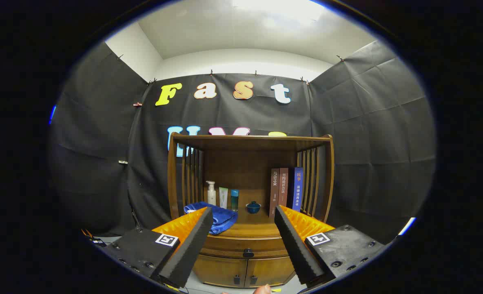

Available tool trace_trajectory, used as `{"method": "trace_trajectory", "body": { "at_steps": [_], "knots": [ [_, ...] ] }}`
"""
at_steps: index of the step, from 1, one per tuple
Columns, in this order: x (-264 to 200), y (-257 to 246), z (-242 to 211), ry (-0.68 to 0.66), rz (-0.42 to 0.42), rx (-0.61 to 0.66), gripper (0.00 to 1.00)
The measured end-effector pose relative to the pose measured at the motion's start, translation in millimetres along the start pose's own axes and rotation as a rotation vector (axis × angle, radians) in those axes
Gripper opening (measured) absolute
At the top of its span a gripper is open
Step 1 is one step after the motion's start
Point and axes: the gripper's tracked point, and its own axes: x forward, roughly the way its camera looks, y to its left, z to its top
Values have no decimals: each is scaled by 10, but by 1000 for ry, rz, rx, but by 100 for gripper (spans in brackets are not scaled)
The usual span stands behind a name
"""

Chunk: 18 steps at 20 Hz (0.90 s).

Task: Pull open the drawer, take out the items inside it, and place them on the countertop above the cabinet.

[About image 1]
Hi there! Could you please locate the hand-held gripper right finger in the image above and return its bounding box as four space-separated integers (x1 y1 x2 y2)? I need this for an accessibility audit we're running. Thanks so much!
274 205 385 288

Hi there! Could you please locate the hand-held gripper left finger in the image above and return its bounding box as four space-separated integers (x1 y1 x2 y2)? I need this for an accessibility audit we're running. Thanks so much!
103 206 213 289

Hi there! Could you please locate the wooden drawer with black knob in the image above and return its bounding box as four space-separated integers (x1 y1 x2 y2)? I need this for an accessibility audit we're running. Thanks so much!
199 236 295 260

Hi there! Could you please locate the wooden cabinet door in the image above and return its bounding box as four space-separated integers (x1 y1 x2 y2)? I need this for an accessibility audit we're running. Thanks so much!
193 254 249 288
245 256 296 289

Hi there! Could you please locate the wooden countertop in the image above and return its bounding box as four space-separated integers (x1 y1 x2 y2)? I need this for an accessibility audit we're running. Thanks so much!
203 199 285 238

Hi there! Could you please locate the wooden cabinet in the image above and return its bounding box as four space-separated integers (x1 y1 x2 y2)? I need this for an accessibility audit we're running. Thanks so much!
167 132 335 289

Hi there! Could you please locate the blue folded towel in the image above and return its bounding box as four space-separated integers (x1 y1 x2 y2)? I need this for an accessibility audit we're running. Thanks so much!
184 201 239 235

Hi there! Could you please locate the white pump bottle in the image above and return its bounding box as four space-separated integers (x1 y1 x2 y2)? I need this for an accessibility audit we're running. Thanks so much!
206 180 217 206

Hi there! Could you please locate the blue book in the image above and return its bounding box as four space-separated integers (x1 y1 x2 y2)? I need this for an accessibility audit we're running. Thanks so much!
288 167 304 212

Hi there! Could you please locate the dark brown book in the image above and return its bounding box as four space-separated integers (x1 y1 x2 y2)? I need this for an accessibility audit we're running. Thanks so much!
269 168 281 218

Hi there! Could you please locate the reddish brown book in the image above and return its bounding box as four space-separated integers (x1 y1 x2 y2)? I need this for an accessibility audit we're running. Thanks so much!
279 167 290 208

